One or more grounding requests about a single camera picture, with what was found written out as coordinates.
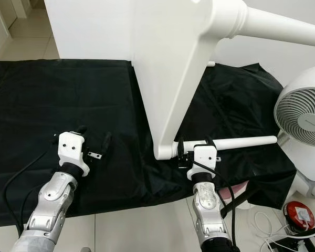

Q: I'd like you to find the white plastic children table top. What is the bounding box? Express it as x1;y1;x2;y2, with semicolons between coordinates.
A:
129;0;250;161

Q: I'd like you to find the black table cloth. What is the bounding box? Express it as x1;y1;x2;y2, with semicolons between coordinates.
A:
0;59;297;229

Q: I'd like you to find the pink white round stool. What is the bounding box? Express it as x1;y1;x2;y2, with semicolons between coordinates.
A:
218;181;250;200

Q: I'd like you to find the black metal stand pole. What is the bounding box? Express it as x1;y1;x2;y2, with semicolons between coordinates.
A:
220;186;258;218

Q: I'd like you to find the white standing fan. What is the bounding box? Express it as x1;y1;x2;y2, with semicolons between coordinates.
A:
273;64;315;199

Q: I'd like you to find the red floor object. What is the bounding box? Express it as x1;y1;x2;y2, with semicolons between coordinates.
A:
283;201;315;230

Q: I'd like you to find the black metal floor rack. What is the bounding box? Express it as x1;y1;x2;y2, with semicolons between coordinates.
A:
276;234;315;252

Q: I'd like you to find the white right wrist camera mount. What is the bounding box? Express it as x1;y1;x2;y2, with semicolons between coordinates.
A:
186;145;221;182

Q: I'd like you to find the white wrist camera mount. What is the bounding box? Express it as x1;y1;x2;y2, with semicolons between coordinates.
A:
186;145;221;182
58;131;91;176

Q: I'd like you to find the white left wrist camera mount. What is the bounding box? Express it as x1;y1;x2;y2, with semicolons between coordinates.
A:
58;131;91;176

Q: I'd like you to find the white floor cable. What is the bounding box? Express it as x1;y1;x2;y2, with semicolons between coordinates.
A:
252;210;315;251

